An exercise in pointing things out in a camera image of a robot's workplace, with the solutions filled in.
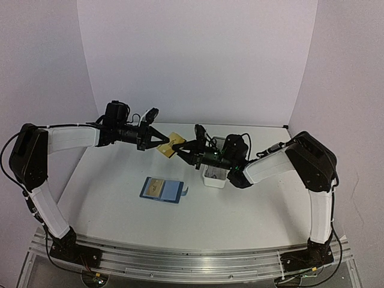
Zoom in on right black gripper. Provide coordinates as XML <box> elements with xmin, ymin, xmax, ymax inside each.
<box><xmin>172</xmin><ymin>137</ymin><xmax>235</xmax><ymax>170</ymax></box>

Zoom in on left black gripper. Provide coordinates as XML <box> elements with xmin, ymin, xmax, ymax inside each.
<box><xmin>115</xmin><ymin>120</ymin><xmax>169</xmax><ymax>150</ymax></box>

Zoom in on gold credit card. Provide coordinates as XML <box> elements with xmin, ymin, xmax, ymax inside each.
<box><xmin>157</xmin><ymin>132</ymin><xmax>186</xmax><ymax>158</ymax></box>
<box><xmin>145</xmin><ymin>178</ymin><xmax>165</xmax><ymax>198</ymax></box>

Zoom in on blue card holder wallet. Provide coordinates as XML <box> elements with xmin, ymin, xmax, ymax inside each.
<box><xmin>139</xmin><ymin>177</ymin><xmax>189</xmax><ymax>204</ymax></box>

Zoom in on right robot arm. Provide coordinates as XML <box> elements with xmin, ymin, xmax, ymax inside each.
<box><xmin>172</xmin><ymin>125</ymin><xmax>339</xmax><ymax>272</ymax></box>

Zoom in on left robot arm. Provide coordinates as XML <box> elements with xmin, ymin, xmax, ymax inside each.
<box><xmin>9</xmin><ymin>100</ymin><xmax>169</xmax><ymax>269</ymax></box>

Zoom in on white plastic tray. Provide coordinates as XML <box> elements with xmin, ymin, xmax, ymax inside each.
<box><xmin>202</xmin><ymin>136</ymin><xmax>228</xmax><ymax>189</ymax></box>

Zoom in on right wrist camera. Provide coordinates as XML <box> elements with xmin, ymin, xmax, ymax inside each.
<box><xmin>194</xmin><ymin>124</ymin><xmax>208</xmax><ymax>146</ymax></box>

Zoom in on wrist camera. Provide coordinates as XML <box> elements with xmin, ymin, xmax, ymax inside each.
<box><xmin>194</xmin><ymin>124</ymin><xmax>208</xmax><ymax>146</ymax></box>
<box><xmin>139</xmin><ymin>107</ymin><xmax>159</xmax><ymax>126</ymax></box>

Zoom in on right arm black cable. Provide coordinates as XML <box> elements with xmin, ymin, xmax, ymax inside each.
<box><xmin>209</xmin><ymin>133</ymin><xmax>253</xmax><ymax>163</ymax></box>

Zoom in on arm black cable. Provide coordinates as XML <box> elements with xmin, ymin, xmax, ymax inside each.
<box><xmin>209</xmin><ymin>133</ymin><xmax>253</xmax><ymax>163</ymax></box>
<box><xmin>0</xmin><ymin>133</ymin><xmax>22</xmax><ymax>187</ymax></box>

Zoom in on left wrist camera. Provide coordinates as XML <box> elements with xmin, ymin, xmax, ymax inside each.
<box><xmin>139</xmin><ymin>107</ymin><xmax>159</xmax><ymax>126</ymax></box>

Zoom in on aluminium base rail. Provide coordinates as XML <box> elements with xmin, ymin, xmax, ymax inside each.
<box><xmin>28</xmin><ymin>227</ymin><xmax>353</xmax><ymax>281</ymax></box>

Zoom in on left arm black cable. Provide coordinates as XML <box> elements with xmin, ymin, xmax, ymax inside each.
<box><xmin>0</xmin><ymin>133</ymin><xmax>22</xmax><ymax>187</ymax></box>

